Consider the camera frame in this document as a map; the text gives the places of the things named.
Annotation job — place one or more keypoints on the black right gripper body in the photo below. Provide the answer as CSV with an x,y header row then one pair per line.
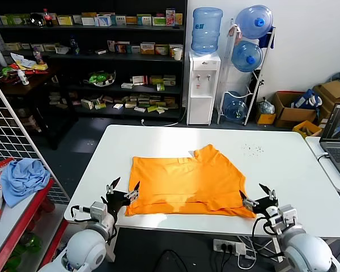
x,y
265,207

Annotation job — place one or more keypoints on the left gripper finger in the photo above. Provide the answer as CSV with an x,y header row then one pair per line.
x,y
131,193
111,188

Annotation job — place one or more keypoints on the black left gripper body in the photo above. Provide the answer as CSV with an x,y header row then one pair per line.
x,y
116,199

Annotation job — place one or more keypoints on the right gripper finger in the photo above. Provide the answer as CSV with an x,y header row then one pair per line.
x,y
248,201
270,194

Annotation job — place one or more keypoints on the orange t-shirt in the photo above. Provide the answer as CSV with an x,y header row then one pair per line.
x,y
187,184

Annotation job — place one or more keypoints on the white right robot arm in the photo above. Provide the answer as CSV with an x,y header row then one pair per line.
x,y
306,252

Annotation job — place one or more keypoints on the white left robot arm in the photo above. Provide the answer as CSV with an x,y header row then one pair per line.
x,y
85,249

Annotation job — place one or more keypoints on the white power strip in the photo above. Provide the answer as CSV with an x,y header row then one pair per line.
x,y
235,247

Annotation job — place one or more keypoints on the scattered small crumbs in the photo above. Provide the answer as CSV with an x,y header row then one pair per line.
x,y
253,149

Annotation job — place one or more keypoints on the yellow plastic bin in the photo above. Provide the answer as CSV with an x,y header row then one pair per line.
x,y
306,127

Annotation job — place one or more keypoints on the small yellow cardboard box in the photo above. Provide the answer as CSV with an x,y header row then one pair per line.
x,y
265,118

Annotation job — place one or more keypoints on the black rounded floor object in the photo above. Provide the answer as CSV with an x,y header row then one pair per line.
x,y
170,262

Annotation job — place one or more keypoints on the grey laptop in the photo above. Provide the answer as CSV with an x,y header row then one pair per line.
x,y
338,147

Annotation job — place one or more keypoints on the open brown cardboard box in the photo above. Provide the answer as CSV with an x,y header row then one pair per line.
x,y
296,114

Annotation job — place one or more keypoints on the light blue crumpled cloth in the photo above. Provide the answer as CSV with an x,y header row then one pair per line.
x,y
24,178

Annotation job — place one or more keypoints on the empty tilted blue water jug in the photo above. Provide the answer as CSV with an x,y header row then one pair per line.
x,y
235,109

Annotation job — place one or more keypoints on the green bottle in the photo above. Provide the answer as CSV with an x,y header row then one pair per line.
x,y
31,243

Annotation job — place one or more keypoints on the blue white bag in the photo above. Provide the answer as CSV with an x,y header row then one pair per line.
x,y
304,100

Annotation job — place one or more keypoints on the red framed cart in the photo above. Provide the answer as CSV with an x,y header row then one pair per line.
x,y
14,216

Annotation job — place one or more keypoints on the small red snack packet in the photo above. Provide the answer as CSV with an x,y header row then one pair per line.
x,y
3,165

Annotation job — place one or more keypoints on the bowl of green fruit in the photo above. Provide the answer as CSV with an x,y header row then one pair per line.
x,y
100,78

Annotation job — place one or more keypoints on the black folded stand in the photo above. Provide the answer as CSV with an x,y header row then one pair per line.
x,y
255,85

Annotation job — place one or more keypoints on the white water dispenser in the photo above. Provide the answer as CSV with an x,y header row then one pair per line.
x,y
199,90

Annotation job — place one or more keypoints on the closed brown cardboard box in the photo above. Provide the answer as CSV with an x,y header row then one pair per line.
x,y
334,90

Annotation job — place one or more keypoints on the black shelving unit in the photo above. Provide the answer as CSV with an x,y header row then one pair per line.
x,y
124,65

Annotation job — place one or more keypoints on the white metal jug rack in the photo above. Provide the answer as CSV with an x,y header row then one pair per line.
x,y
265,63

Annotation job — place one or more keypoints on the dark wooden table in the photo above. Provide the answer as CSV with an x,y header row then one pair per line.
x,y
31,85

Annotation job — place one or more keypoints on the medium tilted blue water jug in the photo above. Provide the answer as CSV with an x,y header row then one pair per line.
x,y
245,56

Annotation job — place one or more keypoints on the white plastic bottle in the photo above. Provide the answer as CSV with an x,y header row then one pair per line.
x,y
23,78

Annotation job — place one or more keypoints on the orange white medicine box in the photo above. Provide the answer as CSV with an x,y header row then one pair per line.
x,y
147,48

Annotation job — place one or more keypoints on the white paper cup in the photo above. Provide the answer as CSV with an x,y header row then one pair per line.
x,y
177,54

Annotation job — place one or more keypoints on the dark blue drink bottle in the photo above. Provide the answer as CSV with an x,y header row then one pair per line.
x,y
73,46

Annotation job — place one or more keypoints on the purple drink bottle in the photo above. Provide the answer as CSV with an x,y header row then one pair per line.
x,y
38,56

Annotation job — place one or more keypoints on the blue white medicine box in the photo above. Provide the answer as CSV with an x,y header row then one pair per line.
x,y
104,21

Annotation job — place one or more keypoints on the green white medicine box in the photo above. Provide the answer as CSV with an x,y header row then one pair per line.
x,y
158,21

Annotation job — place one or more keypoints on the large tilted blue water jug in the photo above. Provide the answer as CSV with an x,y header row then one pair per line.
x,y
252,21

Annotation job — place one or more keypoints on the yellow white medicine box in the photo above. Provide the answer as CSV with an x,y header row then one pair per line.
x,y
64,20

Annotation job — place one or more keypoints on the upright blue water jug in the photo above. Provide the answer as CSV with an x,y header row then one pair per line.
x,y
206,31

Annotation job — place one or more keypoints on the tall colourful carton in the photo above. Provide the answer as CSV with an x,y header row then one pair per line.
x,y
170,17

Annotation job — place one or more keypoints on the cola bottle red cap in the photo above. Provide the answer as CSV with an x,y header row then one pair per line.
x,y
47,18

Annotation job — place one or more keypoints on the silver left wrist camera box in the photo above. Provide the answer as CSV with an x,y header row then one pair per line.
x,y
98,210

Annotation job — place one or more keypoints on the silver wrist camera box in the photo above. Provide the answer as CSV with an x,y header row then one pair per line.
x,y
98,210
287,216

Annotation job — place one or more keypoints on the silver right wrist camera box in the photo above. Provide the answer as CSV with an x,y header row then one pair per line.
x,y
287,216

